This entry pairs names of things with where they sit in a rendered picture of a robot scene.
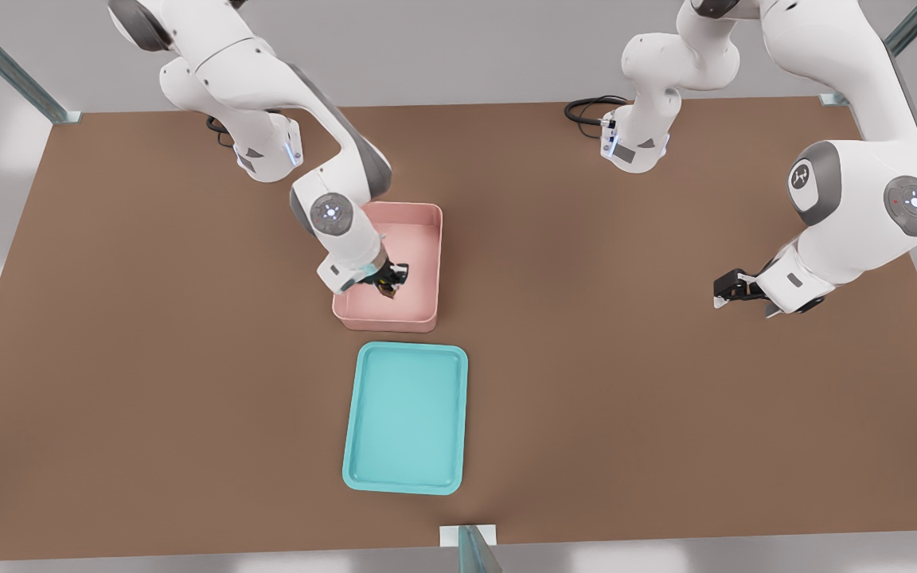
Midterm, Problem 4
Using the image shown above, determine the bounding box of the pink plastic box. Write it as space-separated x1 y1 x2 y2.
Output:
332 201 443 333

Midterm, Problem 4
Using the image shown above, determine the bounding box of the pale blue-green tray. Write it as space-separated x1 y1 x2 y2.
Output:
342 341 469 496

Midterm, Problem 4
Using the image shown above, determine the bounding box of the silver frame post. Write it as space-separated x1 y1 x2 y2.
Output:
0 0 82 125
820 0 917 107
439 524 502 573

